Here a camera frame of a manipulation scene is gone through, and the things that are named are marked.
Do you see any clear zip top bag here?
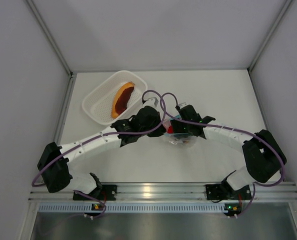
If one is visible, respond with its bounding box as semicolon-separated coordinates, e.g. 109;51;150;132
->
162;115;197;148

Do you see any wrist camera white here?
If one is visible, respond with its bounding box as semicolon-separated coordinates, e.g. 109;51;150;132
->
142;97;159;108
175;102;187;111

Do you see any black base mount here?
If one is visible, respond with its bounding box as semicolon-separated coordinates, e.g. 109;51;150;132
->
72;184;118;201
205;184;226;201

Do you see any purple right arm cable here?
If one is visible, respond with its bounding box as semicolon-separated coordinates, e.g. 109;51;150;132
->
160;92;287;187

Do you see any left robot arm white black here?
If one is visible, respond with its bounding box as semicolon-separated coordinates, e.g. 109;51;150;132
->
37;105;165;200

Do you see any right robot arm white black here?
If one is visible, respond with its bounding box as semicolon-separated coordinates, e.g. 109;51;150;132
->
174;103;287;199

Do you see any white slotted cable duct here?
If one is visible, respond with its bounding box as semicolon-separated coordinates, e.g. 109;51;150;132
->
38;202;238;214

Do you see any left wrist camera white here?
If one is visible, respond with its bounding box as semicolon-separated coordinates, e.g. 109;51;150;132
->
142;97;159;108

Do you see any red fake apple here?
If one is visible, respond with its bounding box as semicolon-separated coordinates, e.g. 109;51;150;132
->
164;123;174;134

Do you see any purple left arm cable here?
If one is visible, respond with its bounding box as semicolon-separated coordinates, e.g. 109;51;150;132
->
31;89;167;188

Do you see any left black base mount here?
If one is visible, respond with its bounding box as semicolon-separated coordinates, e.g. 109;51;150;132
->
72;184;118;201

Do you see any aluminium mounting rail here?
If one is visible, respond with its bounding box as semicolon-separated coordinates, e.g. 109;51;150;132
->
28;182;297;203

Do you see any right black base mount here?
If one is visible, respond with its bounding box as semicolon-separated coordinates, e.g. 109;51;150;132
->
205;184;226;201

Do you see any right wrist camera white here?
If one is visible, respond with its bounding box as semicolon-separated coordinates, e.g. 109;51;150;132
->
175;102;187;111

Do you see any orange maroon fake fruit slice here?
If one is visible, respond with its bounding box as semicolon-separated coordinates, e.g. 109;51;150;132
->
111;82;135;119

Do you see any white perforated plastic basket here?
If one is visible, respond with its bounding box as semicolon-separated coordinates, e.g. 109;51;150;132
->
81;70;148;126

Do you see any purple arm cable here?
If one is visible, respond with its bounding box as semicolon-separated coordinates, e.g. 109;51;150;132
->
160;92;287;187
31;89;167;188

